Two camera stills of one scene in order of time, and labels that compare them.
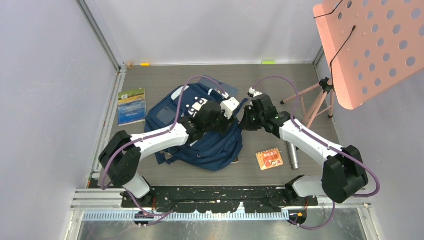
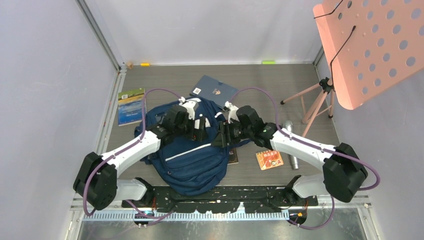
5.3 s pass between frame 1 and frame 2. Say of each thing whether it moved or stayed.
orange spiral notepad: stayed
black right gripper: moved
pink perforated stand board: stayed
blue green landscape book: stayed
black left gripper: moved
